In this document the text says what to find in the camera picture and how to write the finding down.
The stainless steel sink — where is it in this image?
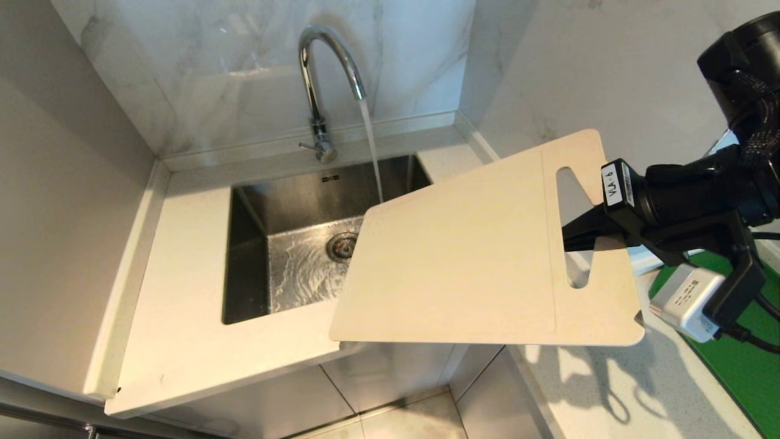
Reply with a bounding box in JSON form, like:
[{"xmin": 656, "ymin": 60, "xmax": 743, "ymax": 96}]
[{"xmin": 221, "ymin": 153, "xmax": 433, "ymax": 326}]

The chrome gooseneck faucet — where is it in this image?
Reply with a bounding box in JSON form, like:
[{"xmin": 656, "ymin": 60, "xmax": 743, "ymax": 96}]
[{"xmin": 297, "ymin": 24, "xmax": 367, "ymax": 164}]

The beige cutting board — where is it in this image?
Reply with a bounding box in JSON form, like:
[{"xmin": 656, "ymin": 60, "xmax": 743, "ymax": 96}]
[{"xmin": 329, "ymin": 129, "xmax": 645, "ymax": 347}]

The green mat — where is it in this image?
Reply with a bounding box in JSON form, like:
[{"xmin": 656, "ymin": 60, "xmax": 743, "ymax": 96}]
[{"xmin": 648, "ymin": 250, "xmax": 780, "ymax": 439}]

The black cable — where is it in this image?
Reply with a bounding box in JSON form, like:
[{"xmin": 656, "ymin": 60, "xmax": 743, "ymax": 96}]
[{"xmin": 719, "ymin": 230, "xmax": 780, "ymax": 355}]

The sink drain strainer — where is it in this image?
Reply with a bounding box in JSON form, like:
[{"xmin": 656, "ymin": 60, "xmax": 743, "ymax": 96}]
[{"xmin": 326, "ymin": 232, "xmax": 360, "ymax": 263}]

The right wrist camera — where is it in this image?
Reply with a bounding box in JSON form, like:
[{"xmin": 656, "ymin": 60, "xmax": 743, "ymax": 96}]
[{"xmin": 646, "ymin": 210, "xmax": 767, "ymax": 344}]

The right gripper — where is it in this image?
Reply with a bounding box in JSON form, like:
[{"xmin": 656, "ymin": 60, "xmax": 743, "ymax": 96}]
[{"xmin": 561, "ymin": 146, "xmax": 770, "ymax": 252}]

